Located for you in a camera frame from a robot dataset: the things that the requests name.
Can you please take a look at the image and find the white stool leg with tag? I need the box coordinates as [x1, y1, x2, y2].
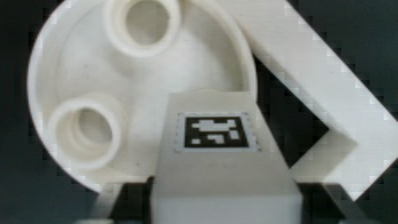
[151, 91, 302, 224]

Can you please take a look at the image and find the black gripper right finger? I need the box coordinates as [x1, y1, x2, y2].
[295, 181, 377, 224]

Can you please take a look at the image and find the white obstacle fence wall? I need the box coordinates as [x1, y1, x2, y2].
[219, 0, 398, 198]

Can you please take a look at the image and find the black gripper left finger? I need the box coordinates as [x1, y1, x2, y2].
[77, 175, 157, 224]

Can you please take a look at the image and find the white round stool seat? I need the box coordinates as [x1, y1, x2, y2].
[29, 0, 258, 190]

